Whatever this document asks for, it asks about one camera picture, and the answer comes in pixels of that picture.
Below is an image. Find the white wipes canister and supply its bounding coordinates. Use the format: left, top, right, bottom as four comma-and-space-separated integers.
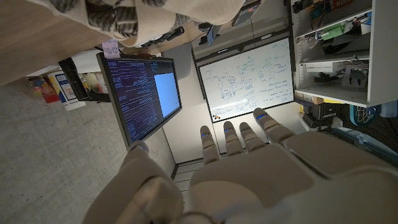
46, 70, 87, 111

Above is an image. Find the beige patterned scarf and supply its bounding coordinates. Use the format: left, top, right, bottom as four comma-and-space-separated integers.
26, 0, 247, 48

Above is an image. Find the pale sticky note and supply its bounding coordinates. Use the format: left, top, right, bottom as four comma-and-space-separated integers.
101, 39, 121, 59

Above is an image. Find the wall whiteboard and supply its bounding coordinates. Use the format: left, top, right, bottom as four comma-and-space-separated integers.
192, 36, 295, 124

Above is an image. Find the black computer monitor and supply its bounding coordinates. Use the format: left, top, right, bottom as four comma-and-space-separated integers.
96, 52, 183, 149

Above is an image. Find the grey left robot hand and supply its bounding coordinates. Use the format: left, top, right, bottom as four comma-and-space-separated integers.
81, 107, 398, 224

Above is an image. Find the black remote control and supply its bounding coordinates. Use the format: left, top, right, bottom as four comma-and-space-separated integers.
140, 26, 186, 49

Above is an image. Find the black keyboard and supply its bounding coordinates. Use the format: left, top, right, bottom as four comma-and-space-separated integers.
231, 0, 262, 28

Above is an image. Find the white shelf unit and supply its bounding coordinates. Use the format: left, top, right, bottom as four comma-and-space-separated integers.
289, 0, 398, 109

